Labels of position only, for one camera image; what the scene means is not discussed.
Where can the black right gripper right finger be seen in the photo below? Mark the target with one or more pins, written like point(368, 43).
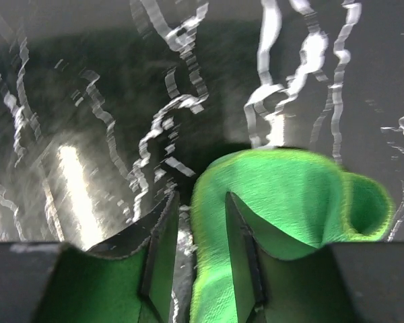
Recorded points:
point(277, 278)

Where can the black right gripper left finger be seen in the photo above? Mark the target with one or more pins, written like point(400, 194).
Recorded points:
point(126, 278)

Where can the green microfiber towel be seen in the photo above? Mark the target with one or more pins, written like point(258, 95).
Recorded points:
point(302, 194)

